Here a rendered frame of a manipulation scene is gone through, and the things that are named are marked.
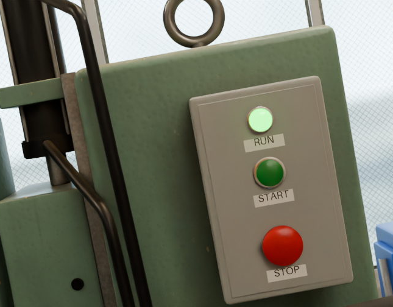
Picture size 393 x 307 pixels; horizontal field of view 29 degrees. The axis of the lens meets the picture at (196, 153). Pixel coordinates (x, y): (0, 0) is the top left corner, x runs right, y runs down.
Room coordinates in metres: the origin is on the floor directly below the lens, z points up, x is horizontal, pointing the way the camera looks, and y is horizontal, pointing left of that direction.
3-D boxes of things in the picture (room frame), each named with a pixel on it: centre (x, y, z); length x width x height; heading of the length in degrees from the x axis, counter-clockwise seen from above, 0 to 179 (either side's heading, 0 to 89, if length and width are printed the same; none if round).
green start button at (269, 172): (0.56, -0.05, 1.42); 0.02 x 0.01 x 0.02; 90
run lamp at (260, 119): (0.56, -0.05, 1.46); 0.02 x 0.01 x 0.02; 90
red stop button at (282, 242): (0.56, -0.05, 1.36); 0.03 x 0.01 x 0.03; 90
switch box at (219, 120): (0.60, -0.05, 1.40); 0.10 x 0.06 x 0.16; 90
